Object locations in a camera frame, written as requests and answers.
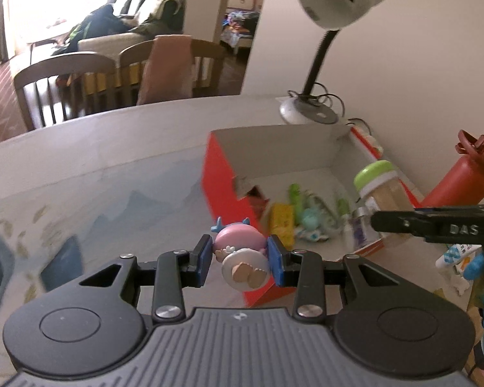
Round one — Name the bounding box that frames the white crumpled packet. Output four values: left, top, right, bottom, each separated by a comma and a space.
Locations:
349, 123, 386, 156

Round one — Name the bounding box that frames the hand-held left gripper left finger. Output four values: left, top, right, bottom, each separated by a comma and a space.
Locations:
78, 234, 214, 324

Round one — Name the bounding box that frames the pink toy figurine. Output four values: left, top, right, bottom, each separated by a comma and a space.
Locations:
210, 216, 272, 291

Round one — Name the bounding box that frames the red water bottle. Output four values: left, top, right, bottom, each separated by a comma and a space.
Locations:
421, 129, 484, 210

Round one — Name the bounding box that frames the clear jar with green lid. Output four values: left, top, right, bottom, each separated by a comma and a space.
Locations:
353, 160, 414, 247

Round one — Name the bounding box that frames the black lamp cable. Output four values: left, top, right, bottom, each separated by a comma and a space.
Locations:
286, 83, 374, 136

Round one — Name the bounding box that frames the light green toy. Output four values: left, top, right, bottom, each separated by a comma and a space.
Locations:
288, 184, 308, 211

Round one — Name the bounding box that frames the white and blue toy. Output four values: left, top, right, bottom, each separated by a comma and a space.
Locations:
294, 228, 332, 243

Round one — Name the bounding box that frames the dark clothes pile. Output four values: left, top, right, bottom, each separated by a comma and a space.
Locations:
50, 3, 135, 55

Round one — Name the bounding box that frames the blue toy figure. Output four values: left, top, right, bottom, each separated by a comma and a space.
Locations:
462, 250, 484, 373

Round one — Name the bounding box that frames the teal toy dinosaur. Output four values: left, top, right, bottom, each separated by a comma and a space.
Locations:
296, 205, 332, 231

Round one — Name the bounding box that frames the pink cloth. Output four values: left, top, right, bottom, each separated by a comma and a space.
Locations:
136, 35, 195, 106

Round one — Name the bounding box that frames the small yellow box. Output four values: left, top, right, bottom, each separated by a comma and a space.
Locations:
268, 203, 295, 251

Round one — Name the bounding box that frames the small purple and white bottle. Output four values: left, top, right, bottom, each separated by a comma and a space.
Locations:
344, 205, 372, 249

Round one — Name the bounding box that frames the red and white cardboard box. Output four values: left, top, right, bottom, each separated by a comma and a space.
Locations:
201, 123, 427, 309

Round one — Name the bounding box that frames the printed tablecloth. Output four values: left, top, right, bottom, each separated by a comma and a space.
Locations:
0, 94, 484, 387

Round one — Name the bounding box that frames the colourful bedding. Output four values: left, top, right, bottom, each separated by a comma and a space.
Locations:
219, 10, 259, 53

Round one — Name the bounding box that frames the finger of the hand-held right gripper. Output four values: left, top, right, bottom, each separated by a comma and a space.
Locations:
370, 208, 428, 237

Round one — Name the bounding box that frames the wooden chair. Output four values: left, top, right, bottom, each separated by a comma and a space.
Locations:
14, 51, 120, 130
118, 38, 227, 108

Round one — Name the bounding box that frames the white and blue tube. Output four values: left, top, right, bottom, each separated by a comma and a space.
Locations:
438, 244, 484, 277

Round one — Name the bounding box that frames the white and pink cabinet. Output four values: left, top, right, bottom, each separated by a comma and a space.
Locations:
227, 0, 259, 13

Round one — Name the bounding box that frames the beige sofa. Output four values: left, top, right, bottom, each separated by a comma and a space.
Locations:
77, 0, 187, 89

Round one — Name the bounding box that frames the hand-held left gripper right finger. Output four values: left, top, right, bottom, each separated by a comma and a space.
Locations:
266, 234, 440, 325

